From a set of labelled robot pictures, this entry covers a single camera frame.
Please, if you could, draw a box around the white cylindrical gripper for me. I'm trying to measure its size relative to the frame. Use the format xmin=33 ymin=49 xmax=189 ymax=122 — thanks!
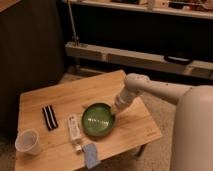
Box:
xmin=113 ymin=87 xmax=137 ymax=114

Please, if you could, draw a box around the green ceramic bowl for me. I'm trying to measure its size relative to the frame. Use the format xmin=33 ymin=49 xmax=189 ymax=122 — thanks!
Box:
xmin=81 ymin=103 xmax=115 ymax=137

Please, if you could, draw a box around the white tube bottle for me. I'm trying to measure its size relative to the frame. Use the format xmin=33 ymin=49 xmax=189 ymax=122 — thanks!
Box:
xmin=67 ymin=114 xmax=82 ymax=153

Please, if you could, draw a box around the blue sponge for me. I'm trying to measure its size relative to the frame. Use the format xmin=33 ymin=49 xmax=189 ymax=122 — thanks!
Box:
xmin=83 ymin=143 xmax=101 ymax=169

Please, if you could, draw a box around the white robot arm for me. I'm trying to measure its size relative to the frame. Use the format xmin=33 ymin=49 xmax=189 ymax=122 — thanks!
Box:
xmin=113 ymin=73 xmax=213 ymax=171

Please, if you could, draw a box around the wooden folding table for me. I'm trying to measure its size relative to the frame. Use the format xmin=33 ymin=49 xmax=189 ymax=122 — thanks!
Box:
xmin=15 ymin=70 xmax=162 ymax=171

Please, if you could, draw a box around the black white striped cloth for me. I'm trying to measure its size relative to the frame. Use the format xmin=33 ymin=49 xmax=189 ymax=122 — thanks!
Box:
xmin=42 ymin=105 xmax=58 ymax=131

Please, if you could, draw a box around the clear plastic cup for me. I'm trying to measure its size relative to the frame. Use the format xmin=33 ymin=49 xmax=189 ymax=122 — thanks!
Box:
xmin=15 ymin=129 xmax=41 ymax=155

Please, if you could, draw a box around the black handle on rail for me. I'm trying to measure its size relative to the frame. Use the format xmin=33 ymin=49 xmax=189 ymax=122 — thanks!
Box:
xmin=164 ymin=55 xmax=193 ymax=65

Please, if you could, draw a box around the grey metal rail frame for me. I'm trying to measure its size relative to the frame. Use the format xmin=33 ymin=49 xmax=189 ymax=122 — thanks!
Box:
xmin=66 ymin=3 xmax=213 ymax=80

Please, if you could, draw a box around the white wall shelf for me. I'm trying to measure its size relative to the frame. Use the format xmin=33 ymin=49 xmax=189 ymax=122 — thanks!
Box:
xmin=61 ymin=0 xmax=213 ymax=20

